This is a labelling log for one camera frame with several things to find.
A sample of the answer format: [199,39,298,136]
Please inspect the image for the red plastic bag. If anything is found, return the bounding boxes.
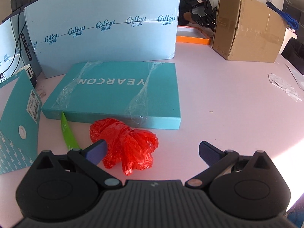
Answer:
[90,118,159,176]

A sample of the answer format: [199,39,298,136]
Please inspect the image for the teal box lid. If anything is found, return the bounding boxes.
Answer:
[42,62,181,130]

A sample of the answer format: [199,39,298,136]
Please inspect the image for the green tube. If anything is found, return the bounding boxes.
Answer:
[61,112,80,151]

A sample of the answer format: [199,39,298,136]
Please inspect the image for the open teal box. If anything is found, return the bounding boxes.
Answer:
[0,70,42,174]

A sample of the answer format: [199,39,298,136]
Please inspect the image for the clear plastic wrapper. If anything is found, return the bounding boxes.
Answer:
[268,73,302,101]

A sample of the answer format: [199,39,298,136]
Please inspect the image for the white ceramic bowl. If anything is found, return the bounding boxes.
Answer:
[16,64,37,88]

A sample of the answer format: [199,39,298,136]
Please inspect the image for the brown cardboard box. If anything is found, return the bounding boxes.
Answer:
[212,0,287,63]

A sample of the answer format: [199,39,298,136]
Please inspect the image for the orange tray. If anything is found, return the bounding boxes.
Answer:
[176,26,211,45]

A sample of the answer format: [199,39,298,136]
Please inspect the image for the large light-blue carton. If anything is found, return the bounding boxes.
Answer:
[24,0,179,78]

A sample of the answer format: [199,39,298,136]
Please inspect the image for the person in dark jacket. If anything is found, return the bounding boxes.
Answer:
[178,0,216,31]

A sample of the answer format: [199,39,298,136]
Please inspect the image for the wire earrings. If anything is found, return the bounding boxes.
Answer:
[36,86,46,98]

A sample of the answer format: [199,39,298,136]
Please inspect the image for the black cable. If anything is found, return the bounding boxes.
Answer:
[0,0,39,77]

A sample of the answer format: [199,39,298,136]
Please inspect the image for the blue strap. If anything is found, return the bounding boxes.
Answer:
[266,1,301,31]

